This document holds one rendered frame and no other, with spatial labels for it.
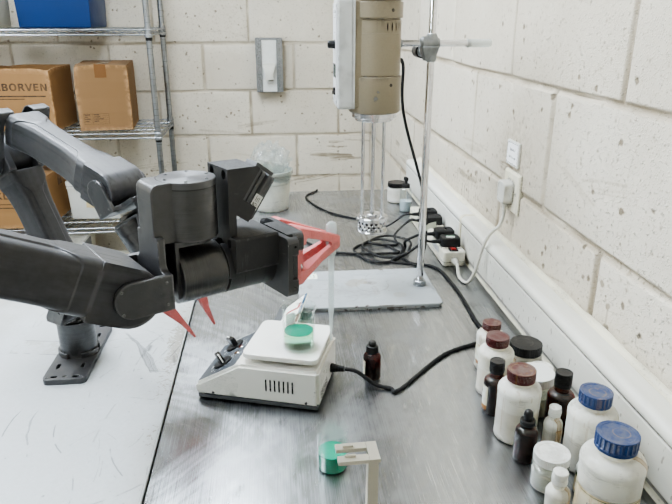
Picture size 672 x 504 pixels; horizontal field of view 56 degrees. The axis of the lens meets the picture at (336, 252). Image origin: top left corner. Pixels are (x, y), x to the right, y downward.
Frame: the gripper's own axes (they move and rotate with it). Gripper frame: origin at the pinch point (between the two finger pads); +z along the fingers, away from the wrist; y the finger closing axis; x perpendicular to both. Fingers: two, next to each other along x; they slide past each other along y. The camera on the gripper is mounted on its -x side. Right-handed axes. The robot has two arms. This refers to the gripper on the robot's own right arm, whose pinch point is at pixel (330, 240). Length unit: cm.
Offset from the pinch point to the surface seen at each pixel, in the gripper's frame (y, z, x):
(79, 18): 238, 43, -25
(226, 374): 21.6, -3.5, 27.2
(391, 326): 26, 34, 32
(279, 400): 15.3, 2.1, 30.7
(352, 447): -11.5, -5.2, 19.8
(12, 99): 253, 15, 9
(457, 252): 40, 68, 27
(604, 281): -9.3, 46.2, 13.0
